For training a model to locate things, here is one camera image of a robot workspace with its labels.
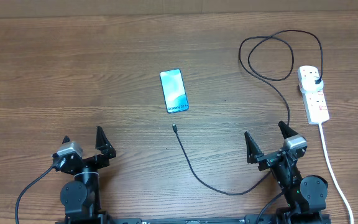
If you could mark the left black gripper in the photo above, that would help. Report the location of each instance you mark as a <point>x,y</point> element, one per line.
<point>100,143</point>

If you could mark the Samsung Galaxy smartphone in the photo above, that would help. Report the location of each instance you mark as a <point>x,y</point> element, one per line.
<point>174,92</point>

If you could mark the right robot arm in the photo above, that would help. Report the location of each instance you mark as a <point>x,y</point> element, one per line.
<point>301,199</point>

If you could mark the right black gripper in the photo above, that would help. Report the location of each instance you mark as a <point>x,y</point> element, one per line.
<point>253,155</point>

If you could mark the cardboard backdrop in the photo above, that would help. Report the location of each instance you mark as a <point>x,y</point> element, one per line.
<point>63,8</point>

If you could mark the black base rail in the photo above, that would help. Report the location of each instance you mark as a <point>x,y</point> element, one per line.
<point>197,221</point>

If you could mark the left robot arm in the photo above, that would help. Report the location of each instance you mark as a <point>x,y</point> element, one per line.
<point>81,196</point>

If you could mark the white charger plug adapter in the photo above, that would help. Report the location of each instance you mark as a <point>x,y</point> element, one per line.
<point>308,85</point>

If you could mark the white power strip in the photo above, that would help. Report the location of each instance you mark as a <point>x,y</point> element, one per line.
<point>314,102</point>

